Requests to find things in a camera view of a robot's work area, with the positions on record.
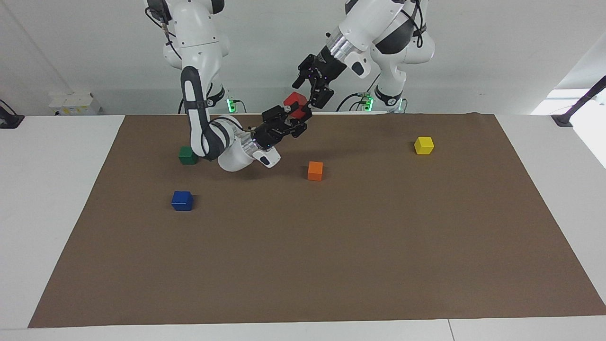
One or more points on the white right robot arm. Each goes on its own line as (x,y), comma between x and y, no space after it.
(199,71)

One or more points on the brown table mat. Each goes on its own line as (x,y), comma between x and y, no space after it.
(307,255)

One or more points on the orange cube block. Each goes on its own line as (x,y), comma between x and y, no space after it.
(315,171)

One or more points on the black table clamp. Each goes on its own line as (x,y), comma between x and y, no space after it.
(10,119)

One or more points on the green cube block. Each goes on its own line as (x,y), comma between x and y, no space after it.
(185,155)

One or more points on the blue cube block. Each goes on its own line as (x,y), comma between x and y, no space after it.
(182,201)

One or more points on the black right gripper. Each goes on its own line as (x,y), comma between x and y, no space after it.
(272,130)

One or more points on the red cube block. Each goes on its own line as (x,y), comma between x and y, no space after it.
(294,103)

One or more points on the black slanted stand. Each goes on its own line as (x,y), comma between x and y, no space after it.
(580,102)

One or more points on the yellow cube block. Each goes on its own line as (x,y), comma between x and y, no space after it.
(423,145)

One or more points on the white box with yellow labels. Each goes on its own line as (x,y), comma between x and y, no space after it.
(75,104)

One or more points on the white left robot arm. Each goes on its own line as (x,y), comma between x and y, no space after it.
(388,33)

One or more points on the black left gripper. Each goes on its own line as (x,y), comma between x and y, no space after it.
(326,71)

